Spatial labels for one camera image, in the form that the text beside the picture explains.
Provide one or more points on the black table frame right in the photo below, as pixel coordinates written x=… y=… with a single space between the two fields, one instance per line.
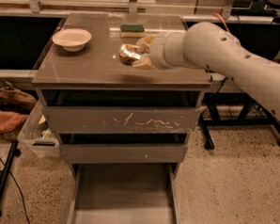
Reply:
x=227 y=105

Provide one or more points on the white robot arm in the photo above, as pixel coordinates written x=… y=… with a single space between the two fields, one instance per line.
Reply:
x=209 y=47

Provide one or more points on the grey drawer cabinet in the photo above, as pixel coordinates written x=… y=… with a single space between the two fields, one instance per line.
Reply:
x=95 y=76

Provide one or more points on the grey open bottom drawer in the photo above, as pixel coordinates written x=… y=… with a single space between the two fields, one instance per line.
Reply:
x=124 y=194

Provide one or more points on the white bowl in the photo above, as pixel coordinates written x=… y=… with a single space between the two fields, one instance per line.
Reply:
x=72 y=40

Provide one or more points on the grey middle drawer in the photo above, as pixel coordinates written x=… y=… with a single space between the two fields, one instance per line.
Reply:
x=125 y=153

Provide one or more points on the orange cloth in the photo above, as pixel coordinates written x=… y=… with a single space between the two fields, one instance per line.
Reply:
x=9 y=121

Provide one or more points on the grey top drawer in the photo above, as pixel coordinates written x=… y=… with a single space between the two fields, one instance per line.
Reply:
x=120 y=120

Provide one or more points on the brown bag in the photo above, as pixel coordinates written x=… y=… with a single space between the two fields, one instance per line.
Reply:
x=15 y=100

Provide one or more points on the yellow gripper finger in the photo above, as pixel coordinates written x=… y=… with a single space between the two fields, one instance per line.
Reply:
x=143 y=63
x=146 y=41

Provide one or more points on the black stand leg left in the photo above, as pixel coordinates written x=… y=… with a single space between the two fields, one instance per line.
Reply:
x=14 y=151

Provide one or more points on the green yellow sponge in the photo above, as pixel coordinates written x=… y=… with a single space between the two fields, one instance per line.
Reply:
x=132 y=30

